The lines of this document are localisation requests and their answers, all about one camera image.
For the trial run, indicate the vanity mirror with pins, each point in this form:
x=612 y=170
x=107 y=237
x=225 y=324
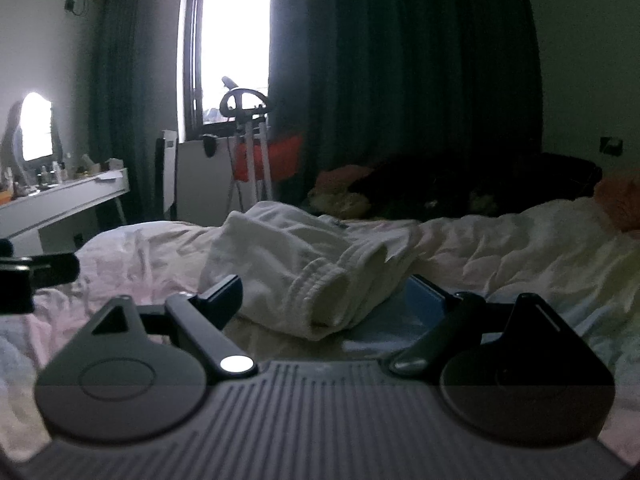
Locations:
x=36 y=125

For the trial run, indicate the garment steamer stand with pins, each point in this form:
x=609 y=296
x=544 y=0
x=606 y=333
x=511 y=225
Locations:
x=260 y=150

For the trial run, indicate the dark cloth pile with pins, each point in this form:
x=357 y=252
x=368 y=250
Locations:
x=440 y=185

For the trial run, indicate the red cloth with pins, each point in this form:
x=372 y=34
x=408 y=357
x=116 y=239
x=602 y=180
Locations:
x=285 y=152

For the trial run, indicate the white pink duvet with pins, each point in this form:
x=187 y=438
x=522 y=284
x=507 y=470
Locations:
x=510 y=250

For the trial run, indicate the white pants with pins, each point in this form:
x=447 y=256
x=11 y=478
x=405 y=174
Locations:
x=300 y=255

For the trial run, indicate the small black pouch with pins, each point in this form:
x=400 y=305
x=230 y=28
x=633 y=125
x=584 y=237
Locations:
x=210 y=145

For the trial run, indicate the white dressing table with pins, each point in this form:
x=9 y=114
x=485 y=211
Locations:
x=60 y=197

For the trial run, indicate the orange fluffy cloth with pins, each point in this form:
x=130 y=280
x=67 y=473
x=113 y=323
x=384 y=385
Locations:
x=620 y=200

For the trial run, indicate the tissue box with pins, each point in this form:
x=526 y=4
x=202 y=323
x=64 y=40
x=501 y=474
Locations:
x=114 y=164

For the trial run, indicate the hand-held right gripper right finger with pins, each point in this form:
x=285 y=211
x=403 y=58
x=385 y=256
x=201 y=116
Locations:
x=424 y=301

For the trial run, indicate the window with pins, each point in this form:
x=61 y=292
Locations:
x=232 y=35

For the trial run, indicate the dark green curtain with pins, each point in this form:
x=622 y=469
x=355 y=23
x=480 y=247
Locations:
x=132 y=90
x=400 y=70

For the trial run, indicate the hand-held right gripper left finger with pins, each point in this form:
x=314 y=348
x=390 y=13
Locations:
x=223 y=296

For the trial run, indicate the black wall socket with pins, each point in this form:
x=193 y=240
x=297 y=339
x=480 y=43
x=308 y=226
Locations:
x=73 y=6

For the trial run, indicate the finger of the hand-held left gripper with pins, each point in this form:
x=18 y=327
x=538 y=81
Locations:
x=54 y=266

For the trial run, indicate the orange plush toy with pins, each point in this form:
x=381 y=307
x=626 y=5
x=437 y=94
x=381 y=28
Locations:
x=340 y=180

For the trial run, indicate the dark framed wall socket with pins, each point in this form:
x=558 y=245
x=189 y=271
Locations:
x=611 y=146

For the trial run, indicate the row of cosmetic bottles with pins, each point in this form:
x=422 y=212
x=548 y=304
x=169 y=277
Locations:
x=54 y=172

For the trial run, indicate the yellow plush toy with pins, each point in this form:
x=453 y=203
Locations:
x=337 y=204

